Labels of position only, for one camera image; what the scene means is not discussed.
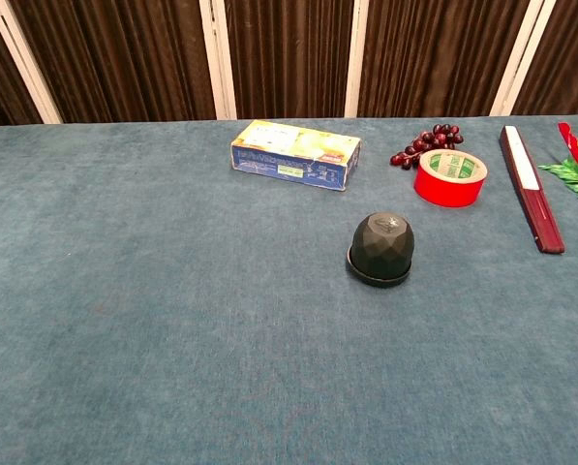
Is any brown pleated partition screen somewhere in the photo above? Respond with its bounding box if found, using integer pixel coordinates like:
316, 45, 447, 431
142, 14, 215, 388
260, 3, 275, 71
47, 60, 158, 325
0, 0, 578, 128

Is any folded dark red fan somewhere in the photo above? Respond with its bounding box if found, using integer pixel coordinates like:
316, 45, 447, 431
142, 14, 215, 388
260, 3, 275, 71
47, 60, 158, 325
499, 125, 566, 255

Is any blue yellow cardboard box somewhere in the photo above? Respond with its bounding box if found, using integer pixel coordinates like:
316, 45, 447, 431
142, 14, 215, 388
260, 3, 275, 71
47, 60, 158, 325
229, 119, 362, 192

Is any blue felt table cover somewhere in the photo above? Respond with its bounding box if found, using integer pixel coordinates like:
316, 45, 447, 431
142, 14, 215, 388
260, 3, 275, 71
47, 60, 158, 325
0, 114, 578, 465

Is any red adhesive tape roll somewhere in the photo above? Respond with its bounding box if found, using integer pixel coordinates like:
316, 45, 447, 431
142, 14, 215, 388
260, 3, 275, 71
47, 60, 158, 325
412, 148, 489, 208

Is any dark red grape bunch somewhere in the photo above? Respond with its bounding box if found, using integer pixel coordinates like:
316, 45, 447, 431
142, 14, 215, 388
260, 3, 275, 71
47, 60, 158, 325
389, 123, 465, 171

